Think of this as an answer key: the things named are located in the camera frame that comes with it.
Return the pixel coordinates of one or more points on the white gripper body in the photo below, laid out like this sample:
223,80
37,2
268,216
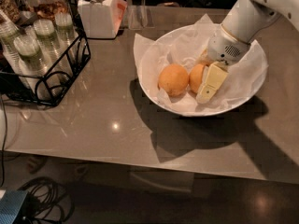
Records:
224,48

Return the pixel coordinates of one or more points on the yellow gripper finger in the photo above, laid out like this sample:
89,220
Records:
204,59
213,78

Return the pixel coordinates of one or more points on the orange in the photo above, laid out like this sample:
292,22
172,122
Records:
196,76
173,79

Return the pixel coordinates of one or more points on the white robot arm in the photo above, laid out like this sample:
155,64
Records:
247,17

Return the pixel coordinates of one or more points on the white bowl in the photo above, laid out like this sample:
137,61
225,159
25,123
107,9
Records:
252,78

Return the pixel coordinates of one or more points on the white paper liner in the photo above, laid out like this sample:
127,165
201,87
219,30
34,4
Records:
174,47

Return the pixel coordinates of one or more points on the clear acrylic stand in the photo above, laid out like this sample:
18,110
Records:
139,17

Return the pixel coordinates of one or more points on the white ceramic canister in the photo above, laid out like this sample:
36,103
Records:
101,19

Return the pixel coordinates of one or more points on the plastic cup stack right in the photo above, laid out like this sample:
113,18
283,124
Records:
66,33

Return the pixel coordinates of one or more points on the plastic cup stack front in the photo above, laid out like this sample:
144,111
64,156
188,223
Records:
33,64

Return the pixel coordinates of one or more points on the glass jar with snacks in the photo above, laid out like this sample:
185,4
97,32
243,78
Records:
45,9

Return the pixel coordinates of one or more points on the plastic cup stack left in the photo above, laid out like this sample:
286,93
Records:
8,32

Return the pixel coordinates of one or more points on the blue box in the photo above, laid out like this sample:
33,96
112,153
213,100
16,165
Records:
11,204

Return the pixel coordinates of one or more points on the black wire rack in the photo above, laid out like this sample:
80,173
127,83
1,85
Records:
57,83

